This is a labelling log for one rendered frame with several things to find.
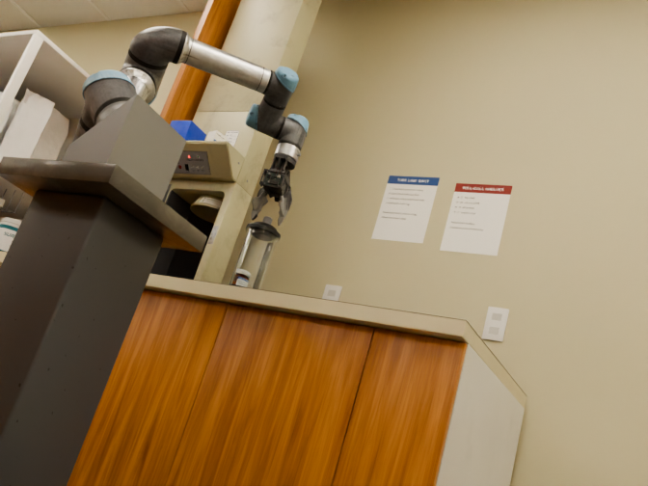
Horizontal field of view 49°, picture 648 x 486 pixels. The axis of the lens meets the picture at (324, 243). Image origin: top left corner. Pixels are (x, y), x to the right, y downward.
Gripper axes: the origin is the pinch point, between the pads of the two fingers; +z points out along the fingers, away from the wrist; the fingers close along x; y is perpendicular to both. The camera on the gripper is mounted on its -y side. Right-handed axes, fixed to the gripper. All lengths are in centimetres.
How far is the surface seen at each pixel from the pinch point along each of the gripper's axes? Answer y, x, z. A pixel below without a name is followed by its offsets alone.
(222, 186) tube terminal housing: -26.0, -30.3, -19.1
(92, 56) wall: -114, -177, -119
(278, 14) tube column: -27, -34, -97
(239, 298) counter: 15.9, 5.9, 29.4
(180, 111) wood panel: -32, -61, -50
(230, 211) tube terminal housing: -27.1, -24.3, -10.8
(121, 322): 59, 0, 51
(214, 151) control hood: -17.3, -33.6, -27.9
